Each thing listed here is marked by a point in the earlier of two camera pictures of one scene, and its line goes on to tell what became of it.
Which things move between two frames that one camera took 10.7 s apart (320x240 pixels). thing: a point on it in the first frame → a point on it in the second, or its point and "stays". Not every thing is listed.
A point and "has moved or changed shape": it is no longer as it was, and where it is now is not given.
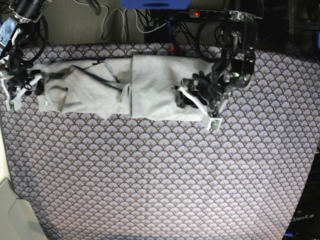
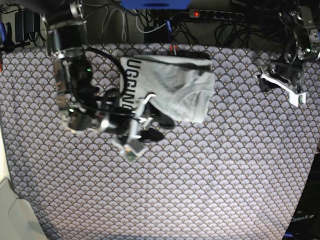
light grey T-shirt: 142,86 has moved or changed shape
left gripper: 12,79 → 120,119
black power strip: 205,14 stays
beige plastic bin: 18,220 stays
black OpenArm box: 304,222 stays
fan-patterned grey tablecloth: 85,176 stays
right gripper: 206,87 → 289,67
